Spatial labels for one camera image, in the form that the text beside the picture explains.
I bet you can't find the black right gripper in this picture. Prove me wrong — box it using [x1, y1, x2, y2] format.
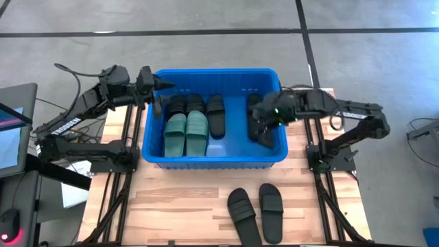
[249, 91, 299, 149]

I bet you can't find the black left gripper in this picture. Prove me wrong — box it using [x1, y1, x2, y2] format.
[130, 75, 176, 120]

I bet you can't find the black slide sandal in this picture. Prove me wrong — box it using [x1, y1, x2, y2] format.
[167, 94, 188, 116]
[186, 93, 207, 113]
[258, 183, 285, 245]
[246, 92, 265, 142]
[226, 187, 262, 247]
[205, 94, 226, 140]

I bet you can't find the green slide sandal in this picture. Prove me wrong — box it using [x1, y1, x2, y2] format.
[185, 110, 209, 157]
[163, 113, 188, 158]

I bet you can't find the blue plastic bin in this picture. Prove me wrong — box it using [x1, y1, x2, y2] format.
[141, 68, 289, 170]

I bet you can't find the white box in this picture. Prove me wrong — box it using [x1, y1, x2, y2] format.
[60, 160, 93, 209]

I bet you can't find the grey monitor with blue screen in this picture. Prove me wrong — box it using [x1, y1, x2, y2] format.
[0, 83, 38, 179]

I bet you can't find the grey metal stand leg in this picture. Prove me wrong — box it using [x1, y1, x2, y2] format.
[406, 119, 439, 141]

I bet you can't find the grey desk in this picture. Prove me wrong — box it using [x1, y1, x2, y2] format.
[0, 170, 42, 247]

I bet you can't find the black computer mouse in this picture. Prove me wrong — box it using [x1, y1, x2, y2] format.
[0, 208, 21, 243]

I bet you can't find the blue crate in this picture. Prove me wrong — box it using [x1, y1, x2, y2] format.
[423, 226, 439, 247]

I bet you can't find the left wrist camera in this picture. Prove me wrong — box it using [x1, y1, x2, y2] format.
[137, 65, 155, 94]

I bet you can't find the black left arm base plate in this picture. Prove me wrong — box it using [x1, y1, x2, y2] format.
[90, 145, 140, 174]

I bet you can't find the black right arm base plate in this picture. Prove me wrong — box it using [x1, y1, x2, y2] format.
[306, 143, 359, 173]

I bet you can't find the black aluminium rig frame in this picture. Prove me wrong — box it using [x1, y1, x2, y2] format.
[77, 88, 378, 247]

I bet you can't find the black desk frame beam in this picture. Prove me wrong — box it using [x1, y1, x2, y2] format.
[24, 153, 92, 191]

